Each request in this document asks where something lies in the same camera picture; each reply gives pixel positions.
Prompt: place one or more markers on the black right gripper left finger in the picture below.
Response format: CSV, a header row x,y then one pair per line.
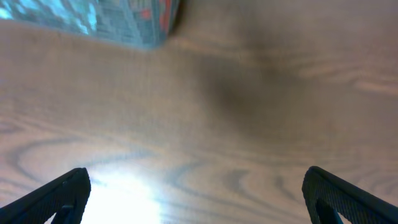
x,y
63,200

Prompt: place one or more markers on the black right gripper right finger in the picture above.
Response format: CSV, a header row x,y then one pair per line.
x,y
328,198

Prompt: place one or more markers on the grey plastic basket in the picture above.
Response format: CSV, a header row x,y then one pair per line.
x,y
143,24

